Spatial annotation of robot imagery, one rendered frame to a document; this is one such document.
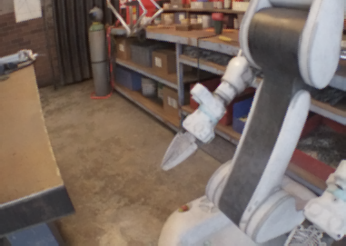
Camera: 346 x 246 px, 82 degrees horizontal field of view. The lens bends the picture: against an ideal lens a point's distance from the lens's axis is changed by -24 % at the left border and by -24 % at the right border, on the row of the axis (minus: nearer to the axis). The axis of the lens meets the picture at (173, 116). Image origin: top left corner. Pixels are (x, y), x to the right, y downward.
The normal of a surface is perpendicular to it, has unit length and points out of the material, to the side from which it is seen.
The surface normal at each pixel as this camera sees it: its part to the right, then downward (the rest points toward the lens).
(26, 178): -0.04, -0.90
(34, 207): 0.55, 0.34
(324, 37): 0.32, 0.33
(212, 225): 0.46, 0.08
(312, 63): 0.15, 0.48
